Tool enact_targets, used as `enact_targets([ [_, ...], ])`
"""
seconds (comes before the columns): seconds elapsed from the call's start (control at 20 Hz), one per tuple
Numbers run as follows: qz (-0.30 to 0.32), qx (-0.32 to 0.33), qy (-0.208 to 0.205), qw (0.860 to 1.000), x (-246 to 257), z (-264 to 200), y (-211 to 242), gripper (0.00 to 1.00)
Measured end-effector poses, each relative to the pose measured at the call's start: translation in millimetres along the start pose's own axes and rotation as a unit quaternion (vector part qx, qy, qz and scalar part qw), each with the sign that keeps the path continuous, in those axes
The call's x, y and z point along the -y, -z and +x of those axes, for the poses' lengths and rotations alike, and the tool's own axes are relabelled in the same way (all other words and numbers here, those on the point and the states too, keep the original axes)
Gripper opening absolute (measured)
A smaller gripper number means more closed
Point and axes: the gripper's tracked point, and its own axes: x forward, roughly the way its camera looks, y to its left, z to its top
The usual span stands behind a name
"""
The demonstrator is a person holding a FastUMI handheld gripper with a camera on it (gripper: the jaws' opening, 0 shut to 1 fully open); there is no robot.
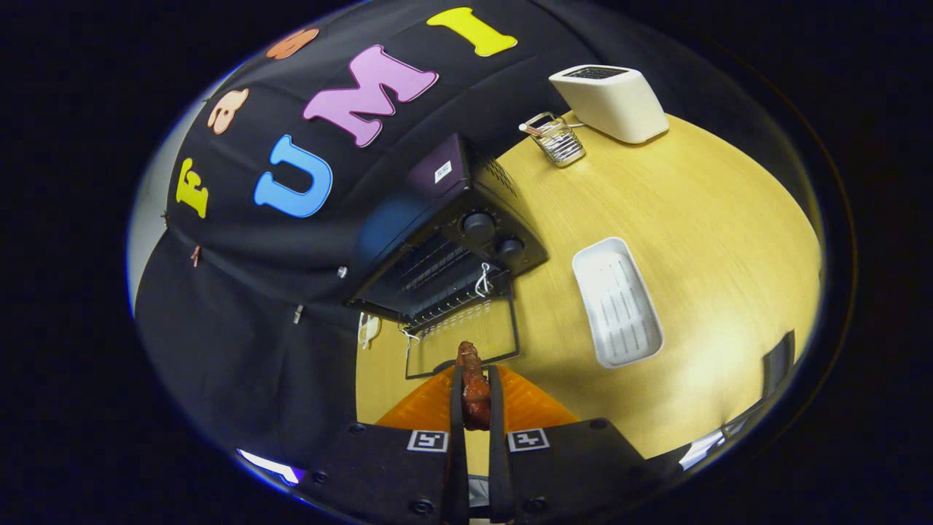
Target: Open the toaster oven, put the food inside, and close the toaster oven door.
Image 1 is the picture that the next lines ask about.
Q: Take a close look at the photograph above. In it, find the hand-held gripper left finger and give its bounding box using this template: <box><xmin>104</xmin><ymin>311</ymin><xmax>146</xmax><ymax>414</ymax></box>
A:
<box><xmin>295</xmin><ymin>365</ymin><xmax>471</xmax><ymax>524</ymax></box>

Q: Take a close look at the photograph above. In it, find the white slot toaster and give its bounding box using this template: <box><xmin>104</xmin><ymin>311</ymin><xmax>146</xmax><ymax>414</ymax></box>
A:
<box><xmin>548</xmin><ymin>64</ymin><xmax>670</xmax><ymax>144</ymax></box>

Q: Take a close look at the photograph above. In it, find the white rectangular tray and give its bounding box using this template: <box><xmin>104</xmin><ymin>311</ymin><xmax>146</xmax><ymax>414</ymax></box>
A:
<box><xmin>571</xmin><ymin>237</ymin><xmax>665</xmax><ymax>369</ymax></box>

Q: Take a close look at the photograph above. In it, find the black toaster oven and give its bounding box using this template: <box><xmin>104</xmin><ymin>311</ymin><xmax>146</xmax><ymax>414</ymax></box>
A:
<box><xmin>344</xmin><ymin>133</ymin><xmax>550</xmax><ymax>380</ymax></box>

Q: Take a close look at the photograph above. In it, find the metal wire basket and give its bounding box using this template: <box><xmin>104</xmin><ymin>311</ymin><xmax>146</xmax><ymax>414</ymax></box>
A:
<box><xmin>519</xmin><ymin>112</ymin><xmax>587</xmax><ymax>168</ymax></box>

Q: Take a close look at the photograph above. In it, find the red meat piece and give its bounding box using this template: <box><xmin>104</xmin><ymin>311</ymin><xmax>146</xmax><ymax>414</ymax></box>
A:
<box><xmin>456</xmin><ymin>341</ymin><xmax>493</xmax><ymax>431</ymax></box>

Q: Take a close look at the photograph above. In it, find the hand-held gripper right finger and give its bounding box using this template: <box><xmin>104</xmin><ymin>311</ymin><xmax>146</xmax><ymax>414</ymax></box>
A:
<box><xmin>487</xmin><ymin>365</ymin><xmax>686</xmax><ymax>524</ymax></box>

